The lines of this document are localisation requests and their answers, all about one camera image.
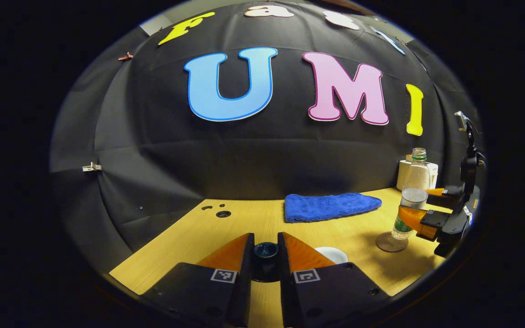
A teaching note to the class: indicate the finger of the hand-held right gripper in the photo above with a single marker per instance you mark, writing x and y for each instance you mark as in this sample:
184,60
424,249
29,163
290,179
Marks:
415,218
449,191

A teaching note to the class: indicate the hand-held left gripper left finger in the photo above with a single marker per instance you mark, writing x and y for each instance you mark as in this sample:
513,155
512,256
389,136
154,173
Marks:
245,291

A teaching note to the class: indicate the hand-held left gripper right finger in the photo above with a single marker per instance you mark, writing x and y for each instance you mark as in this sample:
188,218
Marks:
285,291

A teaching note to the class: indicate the clear plastic water bottle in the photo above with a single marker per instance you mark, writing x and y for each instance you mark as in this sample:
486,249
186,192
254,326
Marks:
415,182

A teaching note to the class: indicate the round brown coaster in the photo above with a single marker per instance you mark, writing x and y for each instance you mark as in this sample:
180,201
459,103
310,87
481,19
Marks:
388,243

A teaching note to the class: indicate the white teacup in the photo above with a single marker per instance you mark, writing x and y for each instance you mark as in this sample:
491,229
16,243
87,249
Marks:
333,253

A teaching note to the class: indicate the white toaster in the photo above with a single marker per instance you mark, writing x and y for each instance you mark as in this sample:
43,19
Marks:
433,175

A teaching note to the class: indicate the blue towel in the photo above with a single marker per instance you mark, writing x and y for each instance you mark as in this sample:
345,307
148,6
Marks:
331,206

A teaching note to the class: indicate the black backdrop cloth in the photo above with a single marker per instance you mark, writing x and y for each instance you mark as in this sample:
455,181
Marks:
176,159

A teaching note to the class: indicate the white cloth clip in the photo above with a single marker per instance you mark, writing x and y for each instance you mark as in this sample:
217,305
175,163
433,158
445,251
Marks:
91,167

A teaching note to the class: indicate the brown cloth clip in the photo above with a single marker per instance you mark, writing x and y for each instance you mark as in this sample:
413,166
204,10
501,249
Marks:
126,57

